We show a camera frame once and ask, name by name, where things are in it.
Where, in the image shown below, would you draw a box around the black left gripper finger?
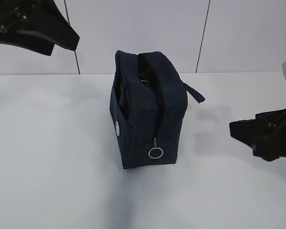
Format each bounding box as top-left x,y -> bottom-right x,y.
13,0 -> 80,51
0,32 -> 54,56

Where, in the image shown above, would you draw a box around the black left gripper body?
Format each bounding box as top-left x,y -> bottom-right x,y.
0,0 -> 48,32

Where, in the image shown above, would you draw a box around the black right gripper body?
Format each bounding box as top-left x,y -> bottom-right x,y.
252,108 -> 286,162

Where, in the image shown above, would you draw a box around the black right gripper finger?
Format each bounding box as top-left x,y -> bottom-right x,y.
229,119 -> 265,149

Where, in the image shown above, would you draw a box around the dark blue lunch bag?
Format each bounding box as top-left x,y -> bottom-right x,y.
110,51 -> 205,169

